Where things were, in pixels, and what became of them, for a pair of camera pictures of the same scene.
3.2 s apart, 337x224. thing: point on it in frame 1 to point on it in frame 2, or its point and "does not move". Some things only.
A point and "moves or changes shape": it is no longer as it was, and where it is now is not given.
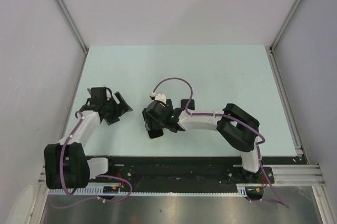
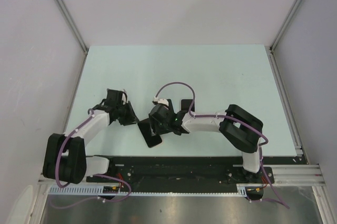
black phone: x=190 y=105 does not move
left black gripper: x=114 y=118 to x=131 y=119
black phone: x=152 y=133 moves or changes shape
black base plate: x=172 y=172 does not move
